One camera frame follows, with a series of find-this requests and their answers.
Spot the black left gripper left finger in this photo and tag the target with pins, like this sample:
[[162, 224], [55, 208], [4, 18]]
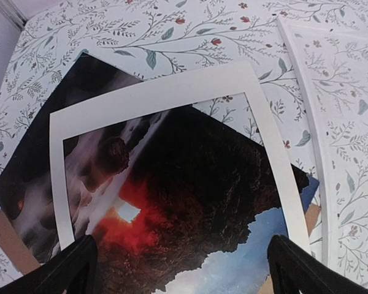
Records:
[[71, 271]]

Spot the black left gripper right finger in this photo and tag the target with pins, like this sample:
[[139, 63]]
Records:
[[293, 270]]

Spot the white mat board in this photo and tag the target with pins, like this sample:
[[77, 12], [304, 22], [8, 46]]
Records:
[[162, 94]]

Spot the dark red blue photo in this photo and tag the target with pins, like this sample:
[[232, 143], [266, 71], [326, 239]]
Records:
[[178, 201]]

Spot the brown cardboard backing board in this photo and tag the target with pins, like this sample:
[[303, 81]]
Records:
[[25, 262]]

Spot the floral patterned table cover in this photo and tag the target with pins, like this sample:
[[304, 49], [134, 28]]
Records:
[[160, 37]]

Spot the white picture frame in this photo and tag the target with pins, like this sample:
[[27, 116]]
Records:
[[331, 66]]

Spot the left aluminium corner post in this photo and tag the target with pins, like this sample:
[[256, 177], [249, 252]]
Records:
[[12, 13]]

